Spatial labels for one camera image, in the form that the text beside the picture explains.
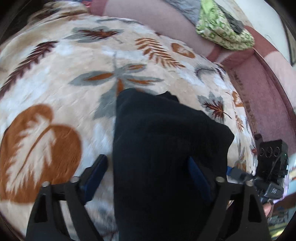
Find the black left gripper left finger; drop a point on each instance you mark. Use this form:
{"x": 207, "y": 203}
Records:
{"x": 46, "y": 220}

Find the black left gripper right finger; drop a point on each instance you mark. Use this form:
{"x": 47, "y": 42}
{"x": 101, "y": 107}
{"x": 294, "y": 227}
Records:
{"x": 235, "y": 213}

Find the black pants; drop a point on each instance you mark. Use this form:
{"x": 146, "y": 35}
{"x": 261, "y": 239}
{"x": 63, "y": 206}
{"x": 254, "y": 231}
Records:
{"x": 166, "y": 157}

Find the right hand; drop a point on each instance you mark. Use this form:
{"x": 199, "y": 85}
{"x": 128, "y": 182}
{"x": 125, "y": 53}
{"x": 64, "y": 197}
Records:
{"x": 268, "y": 208}

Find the pink quilted bedspread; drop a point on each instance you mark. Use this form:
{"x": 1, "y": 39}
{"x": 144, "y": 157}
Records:
{"x": 263, "y": 78}

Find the leaf-patterned fleece blanket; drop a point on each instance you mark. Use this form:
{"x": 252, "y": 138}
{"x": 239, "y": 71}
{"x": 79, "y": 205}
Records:
{"x": 60, "y": 77}

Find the dark grey cloth on quilt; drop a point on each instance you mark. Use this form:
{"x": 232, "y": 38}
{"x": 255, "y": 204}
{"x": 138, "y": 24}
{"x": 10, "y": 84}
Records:
{"x": 235, "y": 25}

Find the green patterned folded quilt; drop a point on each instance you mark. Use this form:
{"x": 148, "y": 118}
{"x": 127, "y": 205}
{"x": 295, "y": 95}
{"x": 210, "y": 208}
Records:
{"x": 213, "y": 25}

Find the grey quilted pillow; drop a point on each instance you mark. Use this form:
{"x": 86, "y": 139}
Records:
{"x": 190, "y": 9}

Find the black camera box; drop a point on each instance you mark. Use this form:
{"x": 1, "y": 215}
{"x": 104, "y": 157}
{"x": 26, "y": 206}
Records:
{"x": 272, "y": 161}

